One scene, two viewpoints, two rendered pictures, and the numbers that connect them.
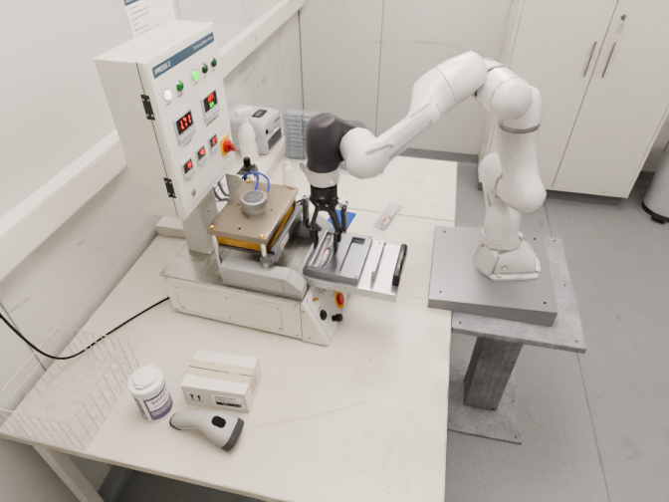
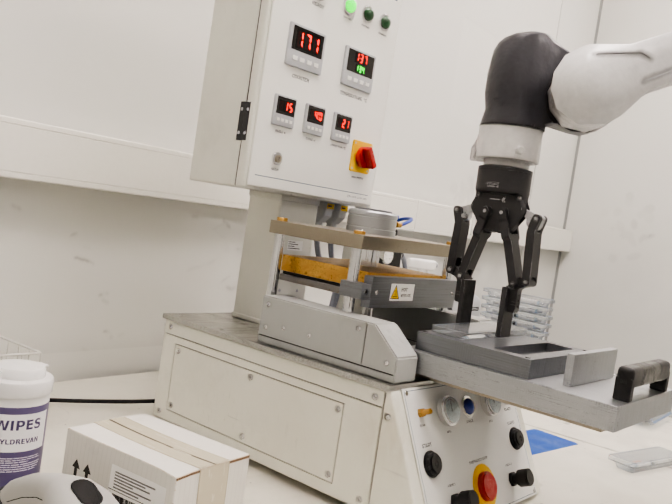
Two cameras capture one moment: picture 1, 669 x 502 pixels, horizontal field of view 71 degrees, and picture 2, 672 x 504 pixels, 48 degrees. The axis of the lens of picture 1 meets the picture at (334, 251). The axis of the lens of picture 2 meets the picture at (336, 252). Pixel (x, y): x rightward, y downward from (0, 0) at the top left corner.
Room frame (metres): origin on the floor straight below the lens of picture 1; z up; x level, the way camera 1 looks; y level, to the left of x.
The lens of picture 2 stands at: (0.02, -0.19, 1.14)
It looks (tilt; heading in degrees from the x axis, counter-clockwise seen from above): 3 degrees down; 23
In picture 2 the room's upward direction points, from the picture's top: 9 degrees clockwise
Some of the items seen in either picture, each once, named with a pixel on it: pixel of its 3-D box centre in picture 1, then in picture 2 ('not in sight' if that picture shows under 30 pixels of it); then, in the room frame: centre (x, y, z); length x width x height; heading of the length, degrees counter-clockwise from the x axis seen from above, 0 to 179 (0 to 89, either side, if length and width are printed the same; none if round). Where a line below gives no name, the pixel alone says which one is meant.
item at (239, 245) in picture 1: (257, 217); (369, 261); (1.15, 0.23, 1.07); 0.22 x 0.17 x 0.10; 164
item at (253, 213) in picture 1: (248, 208); (359, 247); (1.17, 0.26, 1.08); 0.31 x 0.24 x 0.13; 164
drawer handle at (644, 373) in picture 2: (399, 263); (643, 379); (1.02, -0.19, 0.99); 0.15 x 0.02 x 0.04; 164
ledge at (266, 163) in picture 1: (232, 179); not in sight; (1.84, 0.47, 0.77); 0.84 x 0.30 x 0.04; 167
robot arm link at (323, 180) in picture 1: (318, 168); (502, 149); (1.10, 0.04, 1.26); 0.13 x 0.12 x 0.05; 165
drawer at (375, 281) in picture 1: (353, 260); (536, 366); (1.05, -0.06, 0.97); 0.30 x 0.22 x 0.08; 74
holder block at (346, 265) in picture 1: (338, 254); (505, 350); (1.07, -0.01, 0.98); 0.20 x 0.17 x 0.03; 164
